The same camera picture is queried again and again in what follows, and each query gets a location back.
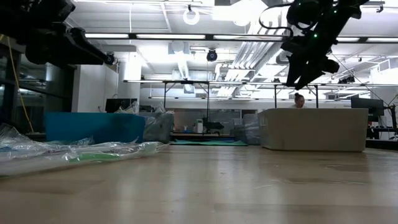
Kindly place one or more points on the black ceiling dome camera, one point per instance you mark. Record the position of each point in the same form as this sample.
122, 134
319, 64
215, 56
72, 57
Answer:
109, 58
212, 56

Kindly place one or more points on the blue wrapped toothbrush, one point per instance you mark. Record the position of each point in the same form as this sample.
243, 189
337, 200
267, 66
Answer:
6, 148

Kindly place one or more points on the white bottle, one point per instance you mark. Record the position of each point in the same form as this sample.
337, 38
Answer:
199, 126

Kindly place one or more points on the black desktop device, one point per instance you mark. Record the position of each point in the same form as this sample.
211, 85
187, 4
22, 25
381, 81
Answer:
213, 126

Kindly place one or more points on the black background rig frame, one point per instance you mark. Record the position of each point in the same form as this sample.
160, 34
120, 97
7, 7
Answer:
186, 82

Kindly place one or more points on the light grey plastic bin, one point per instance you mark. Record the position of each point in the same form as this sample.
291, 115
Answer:
311, 130

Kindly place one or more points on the black hanging camera rig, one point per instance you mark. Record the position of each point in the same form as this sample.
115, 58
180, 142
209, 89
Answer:
346, 80

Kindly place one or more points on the person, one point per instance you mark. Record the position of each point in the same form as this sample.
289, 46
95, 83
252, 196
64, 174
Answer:
299, 100

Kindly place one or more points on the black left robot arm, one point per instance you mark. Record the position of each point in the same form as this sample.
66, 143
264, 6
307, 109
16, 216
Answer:
31, 15

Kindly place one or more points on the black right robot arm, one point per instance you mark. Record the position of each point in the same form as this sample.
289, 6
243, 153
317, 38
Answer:
329, 12

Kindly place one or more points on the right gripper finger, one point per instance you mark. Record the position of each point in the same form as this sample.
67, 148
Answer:
309, 76
292, 71

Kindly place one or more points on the black monitor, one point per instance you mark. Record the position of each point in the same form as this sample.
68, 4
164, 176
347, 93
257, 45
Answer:
119, 105
367, 106

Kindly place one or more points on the teal plastic bin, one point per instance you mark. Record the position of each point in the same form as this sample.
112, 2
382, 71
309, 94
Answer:
93, 127

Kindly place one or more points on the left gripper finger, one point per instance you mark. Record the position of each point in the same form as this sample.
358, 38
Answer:
85, 59
90, 46

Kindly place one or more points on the green flat mat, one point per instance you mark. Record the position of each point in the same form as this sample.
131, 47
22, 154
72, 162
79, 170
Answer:
211, 143

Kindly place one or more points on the clear smoky plastic bin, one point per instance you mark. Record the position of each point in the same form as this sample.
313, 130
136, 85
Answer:
248, 130
158, 127

